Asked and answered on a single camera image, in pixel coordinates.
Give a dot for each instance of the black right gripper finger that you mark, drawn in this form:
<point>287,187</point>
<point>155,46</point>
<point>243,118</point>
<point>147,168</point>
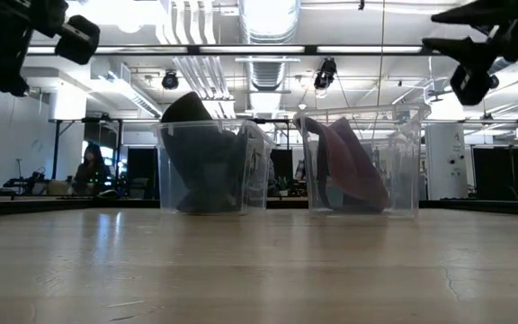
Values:
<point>466,51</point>
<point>484,12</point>

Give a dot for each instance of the red cap hat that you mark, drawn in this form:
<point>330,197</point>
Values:
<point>353,171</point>

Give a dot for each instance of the dark grey cap hat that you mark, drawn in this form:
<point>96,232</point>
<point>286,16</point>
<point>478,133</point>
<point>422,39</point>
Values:
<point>196,157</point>

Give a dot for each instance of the white pillar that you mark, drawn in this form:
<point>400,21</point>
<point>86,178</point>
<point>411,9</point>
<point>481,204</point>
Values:
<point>445,153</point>

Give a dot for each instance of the clear plastic bin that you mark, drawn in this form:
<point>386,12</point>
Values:
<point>403,171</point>
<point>259,171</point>

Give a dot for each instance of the person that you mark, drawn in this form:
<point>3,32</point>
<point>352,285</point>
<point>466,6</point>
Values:
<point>90,171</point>

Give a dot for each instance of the black ceiling spotlight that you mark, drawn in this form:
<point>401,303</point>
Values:
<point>170,81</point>

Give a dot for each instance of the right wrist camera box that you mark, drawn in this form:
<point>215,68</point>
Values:
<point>470,85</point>

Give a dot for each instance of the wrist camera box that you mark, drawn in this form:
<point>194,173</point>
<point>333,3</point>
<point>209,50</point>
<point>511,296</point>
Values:
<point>470,85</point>
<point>78,39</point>

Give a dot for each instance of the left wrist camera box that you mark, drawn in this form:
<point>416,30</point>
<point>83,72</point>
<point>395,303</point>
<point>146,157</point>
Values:
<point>78,39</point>

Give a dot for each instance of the black workstation frame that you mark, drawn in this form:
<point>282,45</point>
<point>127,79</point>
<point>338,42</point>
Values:
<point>56,148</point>

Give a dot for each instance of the black hanging camera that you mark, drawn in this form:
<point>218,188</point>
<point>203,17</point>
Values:
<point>325,73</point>

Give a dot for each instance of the silver ventilation duct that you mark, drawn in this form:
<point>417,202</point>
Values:
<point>268,27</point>

